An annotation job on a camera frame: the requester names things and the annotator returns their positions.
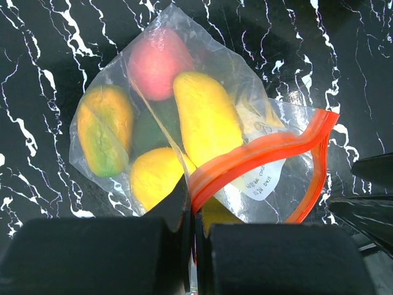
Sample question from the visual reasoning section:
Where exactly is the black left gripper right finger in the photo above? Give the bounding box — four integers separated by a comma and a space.
195, 213, 376, 294

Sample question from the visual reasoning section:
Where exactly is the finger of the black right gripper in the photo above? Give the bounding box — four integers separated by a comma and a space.
351, 153, 393, 189
328, 195, 392, 256

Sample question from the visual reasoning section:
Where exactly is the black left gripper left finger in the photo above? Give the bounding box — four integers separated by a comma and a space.
1, 178, 192, 294

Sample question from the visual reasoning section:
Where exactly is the green avocado toy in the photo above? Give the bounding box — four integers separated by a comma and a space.
131, 98, 184, 157

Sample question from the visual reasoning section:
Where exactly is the yellow orange papaya toy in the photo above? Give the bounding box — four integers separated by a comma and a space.
76, 85, 134, 178

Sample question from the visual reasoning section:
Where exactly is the clear zip top bag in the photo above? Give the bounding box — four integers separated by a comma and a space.
69, 5, 339, 223

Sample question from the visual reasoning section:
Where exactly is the pink peach toy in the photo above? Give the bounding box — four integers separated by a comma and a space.
127, 28, 194, 101

